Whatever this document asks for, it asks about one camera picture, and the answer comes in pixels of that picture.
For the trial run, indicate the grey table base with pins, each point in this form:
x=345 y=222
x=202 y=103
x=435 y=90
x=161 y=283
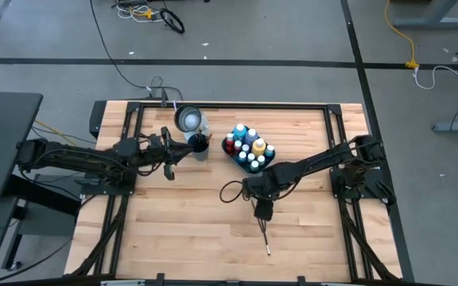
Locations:
x=431 y=22

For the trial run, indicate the large yellow paint bottle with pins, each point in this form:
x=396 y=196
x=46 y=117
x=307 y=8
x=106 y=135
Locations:
x=258 y=146

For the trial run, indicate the large lavender paint bottle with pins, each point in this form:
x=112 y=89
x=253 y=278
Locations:
x=251 y=134

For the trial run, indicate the small red paint bottle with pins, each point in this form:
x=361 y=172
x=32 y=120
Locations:
x=237 y=144
x=230 y=138

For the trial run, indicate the black table clamp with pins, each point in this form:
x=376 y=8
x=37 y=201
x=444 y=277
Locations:
x=301 y=280
x=160 y=279

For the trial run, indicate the grey desk base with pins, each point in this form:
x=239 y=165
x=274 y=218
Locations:
x=54 y=226

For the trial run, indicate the dark teal brush cup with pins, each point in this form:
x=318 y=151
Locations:
x=199 y=155

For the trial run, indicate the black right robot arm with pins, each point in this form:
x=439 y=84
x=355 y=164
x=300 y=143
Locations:
x=324 y=163

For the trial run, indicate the small teal paint bottle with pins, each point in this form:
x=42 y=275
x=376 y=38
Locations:
x=269 y=150

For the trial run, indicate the silver aluminium bracket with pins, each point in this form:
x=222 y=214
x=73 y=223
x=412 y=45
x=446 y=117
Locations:
x=338 y=284
x=121 y=283

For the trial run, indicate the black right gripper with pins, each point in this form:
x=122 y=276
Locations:
x=258 y=188

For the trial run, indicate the black aluminium rig frame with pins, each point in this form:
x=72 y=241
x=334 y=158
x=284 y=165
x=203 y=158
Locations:
x=233 y=106

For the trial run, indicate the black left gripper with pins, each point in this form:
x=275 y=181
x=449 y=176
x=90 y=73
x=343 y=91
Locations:
x=165 y=153

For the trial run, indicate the large teal paint bottle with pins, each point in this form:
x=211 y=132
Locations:
x=239 y=130

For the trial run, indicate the small green paint bottle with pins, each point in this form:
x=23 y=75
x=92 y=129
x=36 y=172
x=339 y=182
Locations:
x=254 y=165
x=261 y=159

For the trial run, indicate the small black paint bottle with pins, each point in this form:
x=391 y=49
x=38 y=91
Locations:
x=245 y=148

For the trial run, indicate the blue-grey plastic caddy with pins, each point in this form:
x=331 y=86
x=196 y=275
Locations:
x=229 y=153

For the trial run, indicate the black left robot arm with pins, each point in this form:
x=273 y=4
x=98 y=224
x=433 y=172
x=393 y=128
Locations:
x=74 y=157

